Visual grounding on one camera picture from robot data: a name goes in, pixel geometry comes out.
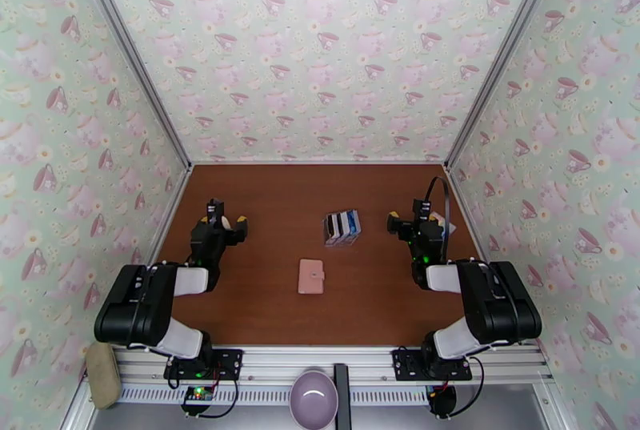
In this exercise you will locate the clear acrylic card stand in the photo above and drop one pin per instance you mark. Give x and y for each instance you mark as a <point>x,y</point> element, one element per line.
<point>342,239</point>

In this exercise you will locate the pink card holder wallet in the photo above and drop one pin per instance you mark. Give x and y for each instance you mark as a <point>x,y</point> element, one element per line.
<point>311,277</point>

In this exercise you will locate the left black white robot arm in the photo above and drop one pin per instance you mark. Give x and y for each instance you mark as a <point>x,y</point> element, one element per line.
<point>135,303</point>

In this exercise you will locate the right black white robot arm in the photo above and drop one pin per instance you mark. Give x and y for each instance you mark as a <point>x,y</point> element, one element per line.
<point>500,303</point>

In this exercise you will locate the beige masking tape roll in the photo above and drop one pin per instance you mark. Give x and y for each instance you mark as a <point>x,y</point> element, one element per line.
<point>227,223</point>

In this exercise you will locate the green circuit board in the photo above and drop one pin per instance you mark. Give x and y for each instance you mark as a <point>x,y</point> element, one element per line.
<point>199,395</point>

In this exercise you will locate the beige fabric pouch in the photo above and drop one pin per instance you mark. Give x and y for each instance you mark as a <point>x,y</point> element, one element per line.
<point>103,376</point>

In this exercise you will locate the purple bowl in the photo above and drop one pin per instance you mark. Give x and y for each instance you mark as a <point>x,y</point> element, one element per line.
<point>313,398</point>

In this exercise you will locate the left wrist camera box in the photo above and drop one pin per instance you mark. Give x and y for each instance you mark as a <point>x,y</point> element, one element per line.
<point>215,208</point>

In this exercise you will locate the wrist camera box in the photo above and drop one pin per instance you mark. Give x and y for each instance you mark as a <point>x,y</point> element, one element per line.
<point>215,208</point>
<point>421,209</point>

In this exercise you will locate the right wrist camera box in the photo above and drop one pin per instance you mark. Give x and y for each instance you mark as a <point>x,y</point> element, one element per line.
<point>421,209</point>

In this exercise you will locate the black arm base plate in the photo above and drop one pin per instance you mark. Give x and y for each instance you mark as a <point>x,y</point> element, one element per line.
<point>227,362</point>
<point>407,364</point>

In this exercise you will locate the aluminium frame rail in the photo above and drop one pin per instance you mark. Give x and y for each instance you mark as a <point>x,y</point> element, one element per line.
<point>310,357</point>

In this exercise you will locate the black upright post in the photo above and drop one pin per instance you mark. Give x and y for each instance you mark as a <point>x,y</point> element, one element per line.
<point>342,393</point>

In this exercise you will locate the aluminium corner post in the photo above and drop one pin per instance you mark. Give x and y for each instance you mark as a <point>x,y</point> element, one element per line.
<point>130,53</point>
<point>505,53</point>

